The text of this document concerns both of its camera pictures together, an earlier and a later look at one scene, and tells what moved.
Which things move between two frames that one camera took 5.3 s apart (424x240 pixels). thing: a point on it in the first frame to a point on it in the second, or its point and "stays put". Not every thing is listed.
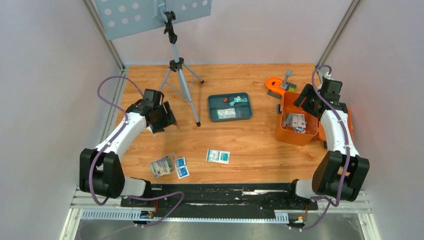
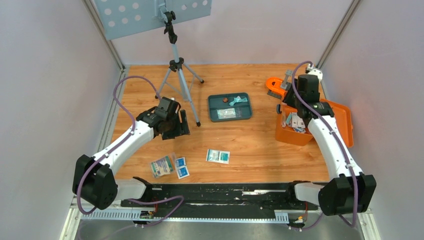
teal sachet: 238,99 stays put
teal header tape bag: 289,121 stays put
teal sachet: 239,100 stays put
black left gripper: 168,117 to 184,130
